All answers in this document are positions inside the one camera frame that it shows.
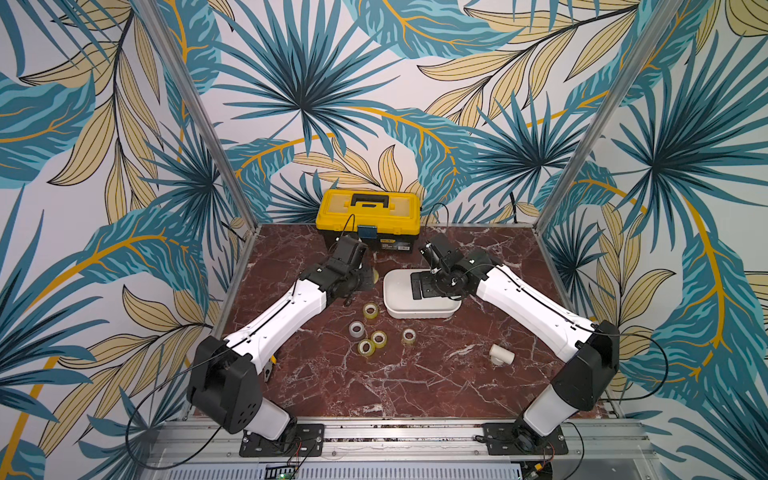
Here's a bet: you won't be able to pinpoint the white plastic storage box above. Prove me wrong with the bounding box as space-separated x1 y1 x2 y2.
383 269 462 320

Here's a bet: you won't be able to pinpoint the yellow tape roll bottom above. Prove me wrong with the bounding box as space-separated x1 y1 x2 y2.
357 339 376 357

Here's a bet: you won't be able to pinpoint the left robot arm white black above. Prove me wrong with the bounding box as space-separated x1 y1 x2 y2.
187 235 368 441

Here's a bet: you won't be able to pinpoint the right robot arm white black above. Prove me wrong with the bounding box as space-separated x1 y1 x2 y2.
418 234 619 449

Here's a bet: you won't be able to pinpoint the yellow black toolbox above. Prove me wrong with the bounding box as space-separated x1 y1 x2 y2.
315 189 421 253

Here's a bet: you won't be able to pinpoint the white pipe fitting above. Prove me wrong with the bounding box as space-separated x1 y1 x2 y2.
489 344 515 366

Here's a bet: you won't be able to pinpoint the yellow handled pliers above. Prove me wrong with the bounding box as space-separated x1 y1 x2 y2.
263 355 277 383

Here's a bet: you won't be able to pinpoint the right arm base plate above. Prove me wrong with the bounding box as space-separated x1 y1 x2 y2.
478 422 569 456

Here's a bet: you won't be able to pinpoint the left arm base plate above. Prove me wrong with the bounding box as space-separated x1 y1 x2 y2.
239 423 325 459

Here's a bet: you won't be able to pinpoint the aluminium front rail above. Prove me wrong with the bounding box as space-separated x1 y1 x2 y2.
149 417 654 465

